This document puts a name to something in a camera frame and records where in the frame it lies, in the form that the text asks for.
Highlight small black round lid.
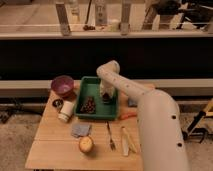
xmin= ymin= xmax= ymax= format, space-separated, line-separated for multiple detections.
xmin=52 ymin=99 xmax=63 ymax=109

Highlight white plastic knife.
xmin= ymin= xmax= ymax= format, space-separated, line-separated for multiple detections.
xmin=121 ymin=127 xmax=129 ymax=157

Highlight orange carrot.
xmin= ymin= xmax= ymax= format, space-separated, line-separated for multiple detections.
xmin=119 ymin=113 xmax=137 ymax=120

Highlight white paper cup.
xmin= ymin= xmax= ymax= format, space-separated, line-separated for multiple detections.
xmin=58 ymin=101 xmax=74 ymax=122

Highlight metal fork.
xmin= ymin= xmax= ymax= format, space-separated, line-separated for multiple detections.
xmin=106 ymin=122 xmax=116 ymax=150

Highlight purple bowl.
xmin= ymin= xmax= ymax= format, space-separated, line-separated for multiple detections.
xmin=51 ymin=75 xmax=74 ymax=98

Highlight grey folded cloth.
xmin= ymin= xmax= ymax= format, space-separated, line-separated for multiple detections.
xmin=71 ymin=123 xmax=91 ymax=138

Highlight green plastic tray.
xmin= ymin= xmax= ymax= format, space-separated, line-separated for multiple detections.
xmin=74 ymin=76 xmax=119 ymax=120

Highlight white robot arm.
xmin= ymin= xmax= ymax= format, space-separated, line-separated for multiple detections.
xmin=96 ymin=60 xmax=190 ymax=171

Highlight blue grey sponge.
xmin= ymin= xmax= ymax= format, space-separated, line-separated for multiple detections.
xmin=128 ymin=98 xmax=137 ymax=107

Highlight dark crumbs pile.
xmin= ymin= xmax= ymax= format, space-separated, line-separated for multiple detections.
xmin=80 ymin=96 xmax=96 ymax=114

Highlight wooden stick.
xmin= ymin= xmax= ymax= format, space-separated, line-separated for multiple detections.
xmin=124 ymin=131 xmax=137 ymax=153

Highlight dark eraser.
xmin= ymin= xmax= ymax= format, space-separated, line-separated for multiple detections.
xmin=102 ymin=93 xmax=111 ymax=102

